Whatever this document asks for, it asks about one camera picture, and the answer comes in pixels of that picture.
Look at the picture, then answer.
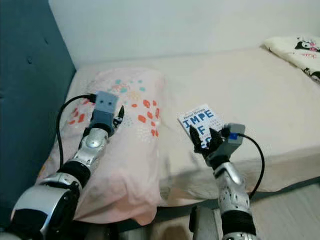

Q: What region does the white book blue orange lettering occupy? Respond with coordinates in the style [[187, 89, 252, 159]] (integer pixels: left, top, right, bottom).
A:
[[177, 103, 231, 152]]

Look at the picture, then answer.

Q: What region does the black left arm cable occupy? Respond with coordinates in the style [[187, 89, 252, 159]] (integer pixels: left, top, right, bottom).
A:
[[56, 93, 97, 168]]

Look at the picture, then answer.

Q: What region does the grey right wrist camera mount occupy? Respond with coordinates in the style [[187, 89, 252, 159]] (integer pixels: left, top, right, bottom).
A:
[[221, 123, 247, 157]]

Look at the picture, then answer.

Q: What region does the cream cartoon print blanket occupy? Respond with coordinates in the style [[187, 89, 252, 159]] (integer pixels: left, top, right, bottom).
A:
[[262, 35, 320, 84]]

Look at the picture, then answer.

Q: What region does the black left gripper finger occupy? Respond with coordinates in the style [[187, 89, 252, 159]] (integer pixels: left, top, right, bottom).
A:
[[113, 104, 126, 134]]

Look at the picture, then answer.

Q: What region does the pink floral print pillow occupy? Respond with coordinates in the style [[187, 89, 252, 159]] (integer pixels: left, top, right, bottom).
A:
[[36, 67, 166, 227]]

